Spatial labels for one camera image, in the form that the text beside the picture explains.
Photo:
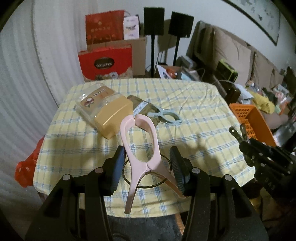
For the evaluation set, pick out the green black power station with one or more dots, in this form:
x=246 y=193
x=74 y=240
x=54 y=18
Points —
x=225 y=71

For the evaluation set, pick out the yellow checked tablecloth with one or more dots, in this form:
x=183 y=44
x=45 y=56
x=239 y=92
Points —
x=72 y=146

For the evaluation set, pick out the olive card packet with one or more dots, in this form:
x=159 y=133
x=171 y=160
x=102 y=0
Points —
x=141 y=106

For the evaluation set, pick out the large beige cushion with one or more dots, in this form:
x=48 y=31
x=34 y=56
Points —
x=234 y=50

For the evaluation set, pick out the black speaker on stand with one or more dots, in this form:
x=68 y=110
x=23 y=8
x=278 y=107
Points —
x=180 y=26
x=153 y=26

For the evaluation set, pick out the orange plastic basket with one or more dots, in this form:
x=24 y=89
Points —
x=254 y=122

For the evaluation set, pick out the grey clothes clip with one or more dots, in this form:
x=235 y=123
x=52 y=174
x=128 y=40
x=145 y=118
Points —
x=241 y=136

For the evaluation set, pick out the small pink white box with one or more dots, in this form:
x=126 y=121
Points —
x=130 y=27

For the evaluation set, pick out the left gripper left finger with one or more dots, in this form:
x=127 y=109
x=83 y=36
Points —
x=75 y=208

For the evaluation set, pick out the red collection gift box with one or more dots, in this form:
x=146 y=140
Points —
x=104 y=63

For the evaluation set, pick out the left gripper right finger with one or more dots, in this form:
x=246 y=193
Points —
x=219 y=208

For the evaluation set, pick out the middle beige cushion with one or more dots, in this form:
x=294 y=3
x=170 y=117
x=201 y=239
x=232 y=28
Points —
x=262 y=71

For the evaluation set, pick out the framed ink painting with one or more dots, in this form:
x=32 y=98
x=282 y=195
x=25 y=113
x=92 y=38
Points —
x=265 y=14

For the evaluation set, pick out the left black speaker on stand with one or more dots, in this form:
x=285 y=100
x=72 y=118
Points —
x=153 y=26

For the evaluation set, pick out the brown cardboard box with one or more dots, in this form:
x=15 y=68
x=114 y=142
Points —
x=138 y=52

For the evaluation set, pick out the yellow cloth on sofa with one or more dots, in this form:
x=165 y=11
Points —
x=262 y=103

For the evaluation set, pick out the white curtain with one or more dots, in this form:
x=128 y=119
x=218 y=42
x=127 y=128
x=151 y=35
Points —
x=39 y=64

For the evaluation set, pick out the red gift box upper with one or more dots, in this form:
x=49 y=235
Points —
x=104 y=27

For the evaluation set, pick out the blue clothes clip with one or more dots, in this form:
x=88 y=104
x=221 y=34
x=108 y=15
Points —
x=166 y=116

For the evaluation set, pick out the tan boxed packet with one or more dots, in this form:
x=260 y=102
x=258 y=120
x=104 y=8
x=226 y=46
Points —
x=104 y=108

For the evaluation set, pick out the brown sofa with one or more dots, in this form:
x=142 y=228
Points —
x=211 y=44

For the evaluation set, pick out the red plastic bag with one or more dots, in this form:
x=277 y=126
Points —
x=24 y=173

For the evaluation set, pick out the pink clothes clip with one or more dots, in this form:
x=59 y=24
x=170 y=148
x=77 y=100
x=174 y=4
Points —
x=153 y=188

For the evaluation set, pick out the right black speaker on stand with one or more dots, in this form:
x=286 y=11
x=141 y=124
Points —
x=180 y=26

